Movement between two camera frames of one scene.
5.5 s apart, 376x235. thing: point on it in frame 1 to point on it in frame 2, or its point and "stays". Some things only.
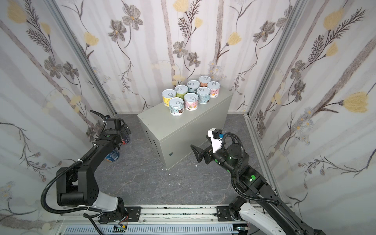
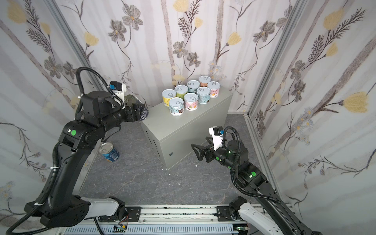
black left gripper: x=123 y=132 to x=134 y=111
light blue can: x=203 y=95 stays
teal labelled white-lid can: x=193 y=85 stays
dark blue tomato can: x=126 y=140 to x=130 y=99
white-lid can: x=176 y=106 stays
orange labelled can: x=203 y=80 stays
